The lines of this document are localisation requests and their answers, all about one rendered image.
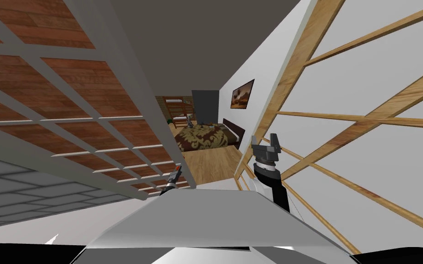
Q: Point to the light wood lattice door leaf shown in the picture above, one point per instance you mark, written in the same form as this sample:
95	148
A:
365	124

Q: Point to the bed with patterned brown cover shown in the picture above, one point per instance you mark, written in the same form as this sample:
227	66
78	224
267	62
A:
202	138

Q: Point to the grey lattice door leaf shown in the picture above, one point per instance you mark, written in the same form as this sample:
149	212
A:
50	51

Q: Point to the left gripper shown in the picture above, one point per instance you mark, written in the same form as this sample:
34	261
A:
177	171

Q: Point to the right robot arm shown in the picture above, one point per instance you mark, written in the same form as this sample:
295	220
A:
279	194

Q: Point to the dark grey wardrobe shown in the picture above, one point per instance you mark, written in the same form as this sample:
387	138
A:
205	106

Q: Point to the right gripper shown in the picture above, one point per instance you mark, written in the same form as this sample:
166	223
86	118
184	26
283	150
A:
266	152

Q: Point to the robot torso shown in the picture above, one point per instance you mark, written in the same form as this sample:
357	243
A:
204	220

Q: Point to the wooden bunk bed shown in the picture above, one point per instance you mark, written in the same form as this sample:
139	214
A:
176	108

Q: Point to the brown framed wall picture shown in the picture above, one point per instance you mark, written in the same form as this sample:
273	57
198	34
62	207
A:
242	94

